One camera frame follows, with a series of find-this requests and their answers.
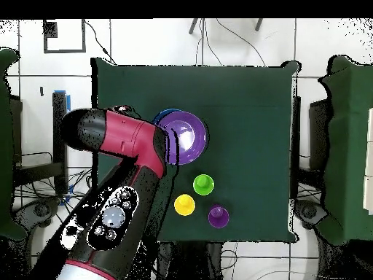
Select purple cup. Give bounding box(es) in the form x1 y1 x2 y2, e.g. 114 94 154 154
207 204 230 229

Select tangle of floor cables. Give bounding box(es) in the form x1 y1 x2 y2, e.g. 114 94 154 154
12 151 94 219

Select black floor cable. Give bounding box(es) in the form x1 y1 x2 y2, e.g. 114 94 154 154
83 19 117 65

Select camera tripod legs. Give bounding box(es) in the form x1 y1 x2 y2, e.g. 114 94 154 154
188 17 264 35

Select dark green tablecloth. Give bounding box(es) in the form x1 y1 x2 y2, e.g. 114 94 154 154
92 57 301 244

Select large light blue bowl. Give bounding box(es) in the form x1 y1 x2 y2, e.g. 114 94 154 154
151 108 184 125

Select yellow cup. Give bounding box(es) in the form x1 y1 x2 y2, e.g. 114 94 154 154
173 193 197 217

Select gray square floor frame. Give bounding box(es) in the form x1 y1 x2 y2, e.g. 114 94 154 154
42 19 87 54

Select black floor stand base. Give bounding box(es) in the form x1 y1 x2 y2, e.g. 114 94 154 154
294 199 329 230
12 198 59 231

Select black metal stand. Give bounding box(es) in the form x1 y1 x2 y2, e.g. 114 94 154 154
14 90 71 195
291 96 302 199

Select black equipment box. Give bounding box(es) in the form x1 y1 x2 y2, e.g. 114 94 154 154
9 96 23 164
308 98 331 173

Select large purple bowl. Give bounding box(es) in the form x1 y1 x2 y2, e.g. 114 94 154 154
155 110 208 166

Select side table green cloth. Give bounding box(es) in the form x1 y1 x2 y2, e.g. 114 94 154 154
315 55 373 246
0 47 28 241

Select green cup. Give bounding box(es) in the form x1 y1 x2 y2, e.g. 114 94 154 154
192 174 215 196

